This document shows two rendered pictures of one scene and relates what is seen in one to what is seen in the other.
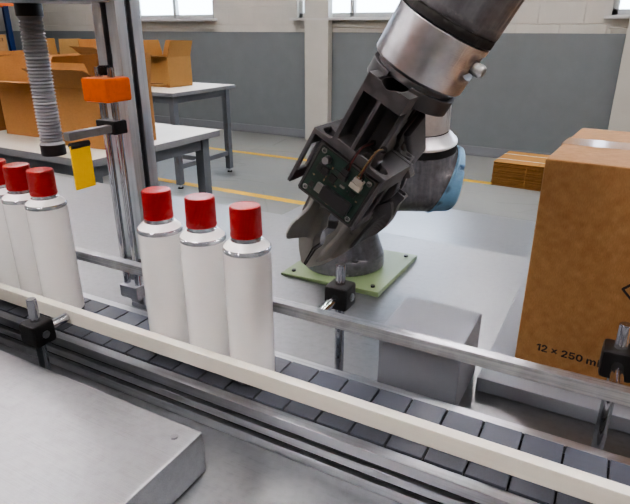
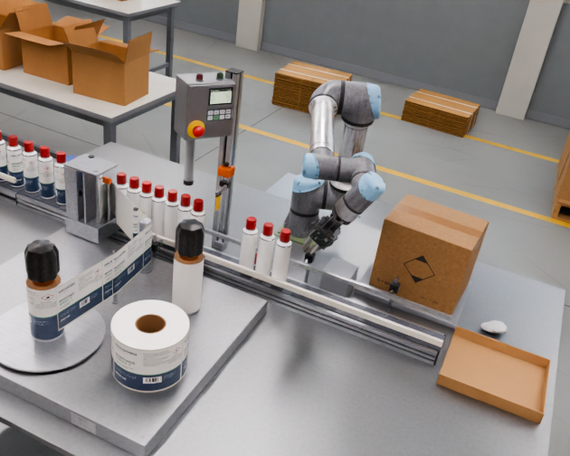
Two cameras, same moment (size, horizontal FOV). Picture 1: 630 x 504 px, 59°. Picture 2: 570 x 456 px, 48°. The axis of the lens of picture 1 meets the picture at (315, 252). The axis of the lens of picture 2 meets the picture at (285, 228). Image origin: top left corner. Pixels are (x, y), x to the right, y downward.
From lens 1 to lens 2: 1.49 m
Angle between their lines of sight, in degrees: 11
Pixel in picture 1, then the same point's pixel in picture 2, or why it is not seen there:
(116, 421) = (239, 296)
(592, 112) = (496, 60)
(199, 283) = (265, 252)
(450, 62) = (352, 216)
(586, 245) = (394, 248)
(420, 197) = not seen: hidden behind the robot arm
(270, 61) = not seen: outside the picture
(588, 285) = (394, 261)
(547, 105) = (460, 48)
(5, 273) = (170, 234)
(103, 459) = (241, 306)
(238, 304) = (280, 261)
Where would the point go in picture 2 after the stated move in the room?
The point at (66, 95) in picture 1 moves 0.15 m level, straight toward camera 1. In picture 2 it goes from (89, 61) to (95, 69)
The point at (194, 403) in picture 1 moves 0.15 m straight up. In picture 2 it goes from (258, 291) to (262, 254)
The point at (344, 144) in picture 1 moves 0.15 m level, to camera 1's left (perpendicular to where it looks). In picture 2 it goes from (324, 230) to (273, 226)
